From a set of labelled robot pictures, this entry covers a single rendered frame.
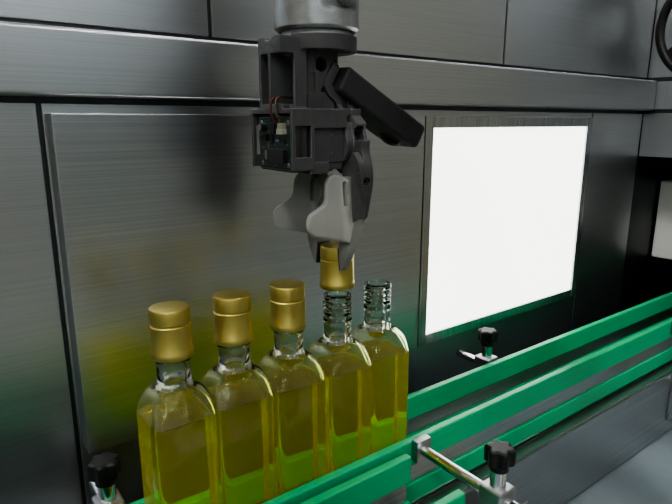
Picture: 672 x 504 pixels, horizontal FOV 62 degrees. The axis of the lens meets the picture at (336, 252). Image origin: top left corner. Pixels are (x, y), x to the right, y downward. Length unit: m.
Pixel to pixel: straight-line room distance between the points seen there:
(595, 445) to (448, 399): 0.28
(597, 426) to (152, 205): 0.72
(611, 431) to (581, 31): 0.69
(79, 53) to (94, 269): 0.20
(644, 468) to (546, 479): 0.26
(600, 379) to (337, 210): 0.60
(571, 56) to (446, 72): 0.35
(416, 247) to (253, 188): 0.28
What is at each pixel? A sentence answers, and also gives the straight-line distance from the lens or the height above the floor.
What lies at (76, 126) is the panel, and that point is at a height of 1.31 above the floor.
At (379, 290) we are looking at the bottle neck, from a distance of 0.60.
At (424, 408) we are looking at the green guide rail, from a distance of 0.78.
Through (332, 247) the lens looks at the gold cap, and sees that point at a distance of 0.54.
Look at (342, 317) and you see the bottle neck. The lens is 0.56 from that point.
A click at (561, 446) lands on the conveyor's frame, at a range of 0.90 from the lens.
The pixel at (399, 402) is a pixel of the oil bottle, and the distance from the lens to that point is 0.65.
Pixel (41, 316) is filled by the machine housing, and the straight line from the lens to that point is 0.62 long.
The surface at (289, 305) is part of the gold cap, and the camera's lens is 0.52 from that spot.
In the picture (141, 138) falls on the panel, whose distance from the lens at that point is 0.59.
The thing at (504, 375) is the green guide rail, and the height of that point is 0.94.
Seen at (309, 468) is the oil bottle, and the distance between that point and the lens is 0.60.
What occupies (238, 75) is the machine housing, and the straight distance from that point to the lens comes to 0.64.
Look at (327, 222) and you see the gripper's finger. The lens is 0.51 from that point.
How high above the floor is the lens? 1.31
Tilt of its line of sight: 13 degrees down
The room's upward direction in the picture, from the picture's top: straight up
